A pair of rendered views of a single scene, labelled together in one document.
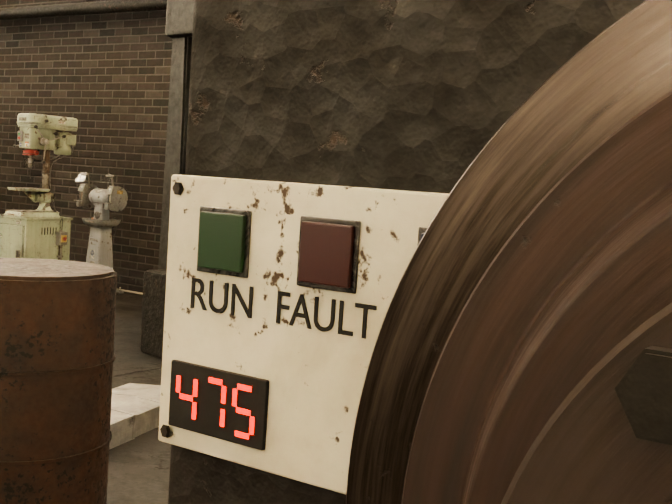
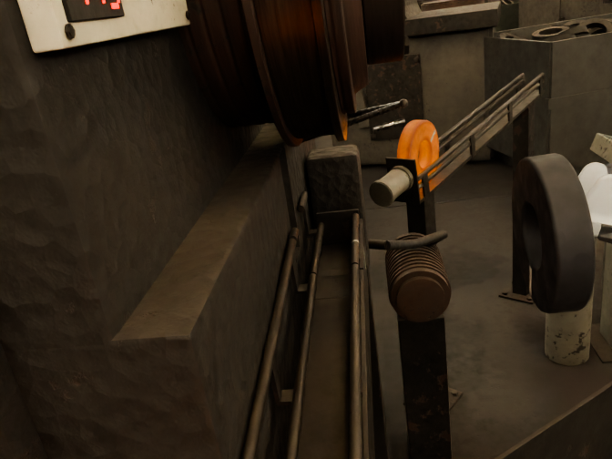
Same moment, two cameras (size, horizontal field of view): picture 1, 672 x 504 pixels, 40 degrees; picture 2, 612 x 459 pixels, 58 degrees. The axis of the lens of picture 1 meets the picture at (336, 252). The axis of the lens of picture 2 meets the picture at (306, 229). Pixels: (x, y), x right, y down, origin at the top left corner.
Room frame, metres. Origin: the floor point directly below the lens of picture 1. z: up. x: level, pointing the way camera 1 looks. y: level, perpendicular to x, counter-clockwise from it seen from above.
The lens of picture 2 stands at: (0.65, 0.47, 1.07)
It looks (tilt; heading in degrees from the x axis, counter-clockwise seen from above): 22 degrees down; 245
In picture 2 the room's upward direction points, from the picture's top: 9 degrees counter-clockwise
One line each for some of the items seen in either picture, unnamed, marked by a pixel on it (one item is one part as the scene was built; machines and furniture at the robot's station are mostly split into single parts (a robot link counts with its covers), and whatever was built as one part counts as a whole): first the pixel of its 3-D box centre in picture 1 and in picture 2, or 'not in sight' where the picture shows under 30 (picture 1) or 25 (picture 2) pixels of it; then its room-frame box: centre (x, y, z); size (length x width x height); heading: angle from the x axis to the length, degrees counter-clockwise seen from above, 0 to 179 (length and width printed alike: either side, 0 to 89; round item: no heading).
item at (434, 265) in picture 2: not in sight; (421, 350); (-0.02, -0.42, 0.27); 0.22 x 0.13 x 0.53; 56
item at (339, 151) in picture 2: not in sight; (337, 209); (0.15, -0.43, 0.68); 0.11 x 0.08 x 0.24; 146
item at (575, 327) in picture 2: not in sight; (570, 276); (-0.56, -0.44, 0.26); 0.12 x 0.12 x 0.52
